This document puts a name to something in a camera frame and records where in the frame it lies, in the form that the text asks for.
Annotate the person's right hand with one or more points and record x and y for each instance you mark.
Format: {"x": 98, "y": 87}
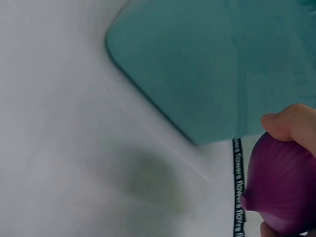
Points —
{"x": 293, "y": 123}

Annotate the person's right thumb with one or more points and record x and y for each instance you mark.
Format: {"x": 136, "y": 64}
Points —
{"x": 291, "y": 123}

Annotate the person's right fingers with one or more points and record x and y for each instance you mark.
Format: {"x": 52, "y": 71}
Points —
{"x": 267, "y": 230}

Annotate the teal cutting board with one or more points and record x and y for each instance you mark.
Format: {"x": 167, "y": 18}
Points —
{"x": 187, "y": 66}

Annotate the purple red onion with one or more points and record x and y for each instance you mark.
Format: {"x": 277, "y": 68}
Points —
{"x": 279, "y": 185}

